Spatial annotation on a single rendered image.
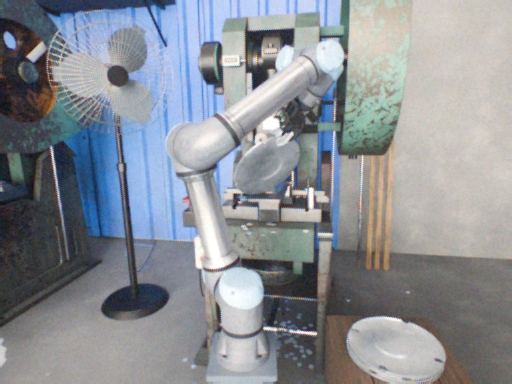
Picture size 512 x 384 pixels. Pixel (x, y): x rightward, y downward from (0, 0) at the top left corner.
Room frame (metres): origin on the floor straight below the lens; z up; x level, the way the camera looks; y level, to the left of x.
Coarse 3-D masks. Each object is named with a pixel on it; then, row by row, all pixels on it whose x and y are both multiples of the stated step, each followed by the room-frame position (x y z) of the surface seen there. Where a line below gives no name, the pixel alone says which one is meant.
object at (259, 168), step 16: (272, 144) 1.26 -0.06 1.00; (288, 144) 1.30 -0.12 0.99; (240, 160) 1.23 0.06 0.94; (256, 160) 1.27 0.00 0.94; (272, 160) 1.32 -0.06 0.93; (288, 160) 1.36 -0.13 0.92; (240, 176) 1.27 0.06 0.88; (256, 176) 1.33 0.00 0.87; (272, 176) 1.37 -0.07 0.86; (256, 192) 1.38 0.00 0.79
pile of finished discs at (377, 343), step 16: (368, 320) 1.10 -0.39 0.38; (384, 320) 1.10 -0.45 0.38; (400, 320) 1.09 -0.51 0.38; (352, 336) 1.01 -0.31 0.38; (368, 336) 1.01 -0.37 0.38; (384, 336) 1.00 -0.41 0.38; (400, 336) 1.00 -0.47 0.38; (416, 336) 1.00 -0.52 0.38; (432, 336) 1.00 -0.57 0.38; (352, 352) 0.94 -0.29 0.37; (368, 352) 0.93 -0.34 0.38; (384, 352) 0.92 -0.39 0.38; (400, 352) 0.92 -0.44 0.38; (416, 352) 0.93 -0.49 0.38; (432, 352) 0.92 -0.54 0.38; (368, 368) 0.88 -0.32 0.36; (384, 368) 0.87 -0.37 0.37; (400, 368) 0.86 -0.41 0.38; (416, 368) 0.86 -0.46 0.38; (432, 368) 0.86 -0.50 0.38
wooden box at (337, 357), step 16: (336, 320) 1.14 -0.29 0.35; (352, 320) 1.15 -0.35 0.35; (416, 320) 1.13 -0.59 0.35; (336, 336) 1.05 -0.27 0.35; (336, 352) 0.97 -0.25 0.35; (448, 352) 0.96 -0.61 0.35; (336, 368) 0.92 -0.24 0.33; (352, 368) 0.90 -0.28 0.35; (448, 368) 0.89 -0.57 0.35; (464, 368) 0.89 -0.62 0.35
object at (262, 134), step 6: (270, 120) 1.51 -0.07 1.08; (276, 120) 1.51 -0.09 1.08; (258, 126) 1.53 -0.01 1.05; (264, 126) 1.52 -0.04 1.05; (270, 126) 1.51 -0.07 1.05; (276, 126) 1.51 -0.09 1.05; (258, 132) 1.53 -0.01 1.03; (264, 132) 1.52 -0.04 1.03; (270, 132) 1.51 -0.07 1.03; (258, 138) 1.51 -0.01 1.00; (264, 138) 1.51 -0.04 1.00
